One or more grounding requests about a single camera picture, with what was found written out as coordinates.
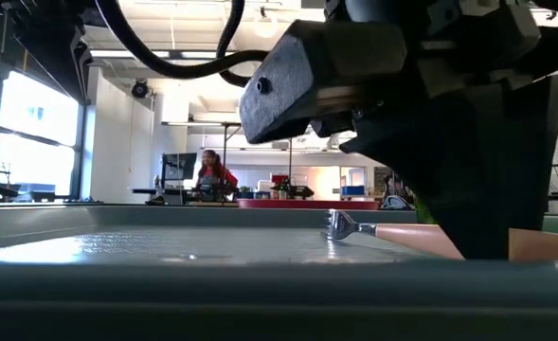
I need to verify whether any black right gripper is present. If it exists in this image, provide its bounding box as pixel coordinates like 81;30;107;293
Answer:
239;0;558;146

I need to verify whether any fork with wooden handle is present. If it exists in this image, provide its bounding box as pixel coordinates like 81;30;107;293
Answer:
324;208;558;262

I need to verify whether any blue plastic tray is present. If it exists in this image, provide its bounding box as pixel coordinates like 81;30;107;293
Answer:
0;204;558;341

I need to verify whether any blue white rounded object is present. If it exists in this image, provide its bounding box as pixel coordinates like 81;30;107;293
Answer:
381;194;415;211

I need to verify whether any overhead light bar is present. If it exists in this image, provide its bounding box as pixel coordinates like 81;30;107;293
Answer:
88;48;270;61

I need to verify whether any black desktop machine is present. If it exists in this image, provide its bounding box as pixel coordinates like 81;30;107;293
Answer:
272;177;315;200

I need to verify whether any person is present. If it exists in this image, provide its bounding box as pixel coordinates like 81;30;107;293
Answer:
193;149;240;203

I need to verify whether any black computer monitor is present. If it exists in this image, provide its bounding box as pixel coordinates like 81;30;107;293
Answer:
161;152;199;182

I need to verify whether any large window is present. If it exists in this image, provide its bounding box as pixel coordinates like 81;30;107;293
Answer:
0;70;83;200

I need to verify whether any black metal stand frame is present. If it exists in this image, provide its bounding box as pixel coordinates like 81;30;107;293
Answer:
221;121;294;190

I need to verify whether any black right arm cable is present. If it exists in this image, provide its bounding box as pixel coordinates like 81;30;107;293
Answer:
93;0;271;89

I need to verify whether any black ceiling camera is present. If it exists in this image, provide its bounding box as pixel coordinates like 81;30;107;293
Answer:
130;78;150;99

